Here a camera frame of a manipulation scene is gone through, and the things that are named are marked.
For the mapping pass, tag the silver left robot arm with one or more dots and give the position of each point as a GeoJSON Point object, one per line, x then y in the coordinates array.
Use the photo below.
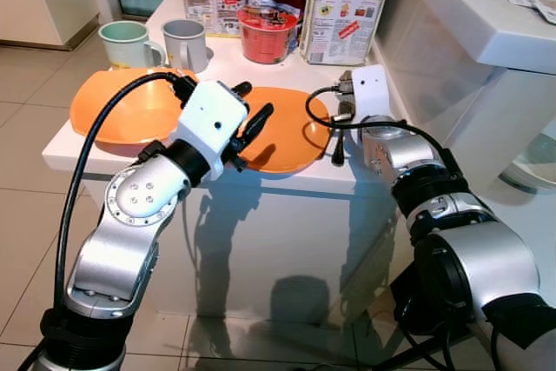
{"type": "Point", "coordinates": [122, 241]}

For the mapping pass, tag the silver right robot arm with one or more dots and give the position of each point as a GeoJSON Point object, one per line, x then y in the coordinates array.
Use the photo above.
{"type": "Point", "coordinates": [478, 258]}

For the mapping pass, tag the pale green mug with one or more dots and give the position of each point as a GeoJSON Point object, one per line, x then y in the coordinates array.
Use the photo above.
{"type": "Point", "coordinates": [122, 45]}

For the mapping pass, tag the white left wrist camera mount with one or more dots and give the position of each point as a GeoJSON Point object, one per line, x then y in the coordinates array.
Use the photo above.
{"type": "Point", "coordinates": [207, 119]}

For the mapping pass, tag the white dining table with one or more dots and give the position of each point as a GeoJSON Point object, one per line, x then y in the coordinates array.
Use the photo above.
{"type": "Point", "coordinates": [543, 206]}

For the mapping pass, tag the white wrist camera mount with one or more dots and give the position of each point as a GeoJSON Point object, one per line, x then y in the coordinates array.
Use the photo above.
{"type": "Point", "coordinates": [207, 119]}
{"type": "Point", "coordinates": [373, 93]}

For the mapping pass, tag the grey mug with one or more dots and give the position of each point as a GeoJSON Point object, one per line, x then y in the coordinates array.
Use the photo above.
{"type": "Point", "coordinates": [184, 45]}

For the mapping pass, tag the orange plastic plate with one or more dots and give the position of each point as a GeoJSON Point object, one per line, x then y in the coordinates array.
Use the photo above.
{"type": "Point", "coordinates": [122, 110]}
{"type": "Point", "coordinates": [291, 136]}

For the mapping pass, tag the white ceramic bowl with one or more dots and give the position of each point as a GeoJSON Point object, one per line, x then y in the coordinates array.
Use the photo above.
{"type": "Point", "coordinates": [534, 167]}

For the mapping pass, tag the red instant noodle cup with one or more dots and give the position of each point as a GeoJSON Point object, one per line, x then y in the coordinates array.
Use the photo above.
{"type": "Point", "coordinates": [265, 39]}

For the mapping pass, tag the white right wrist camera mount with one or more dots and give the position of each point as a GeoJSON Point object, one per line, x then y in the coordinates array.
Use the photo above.
{"type": "Point", "coordinates": [373, 93]}

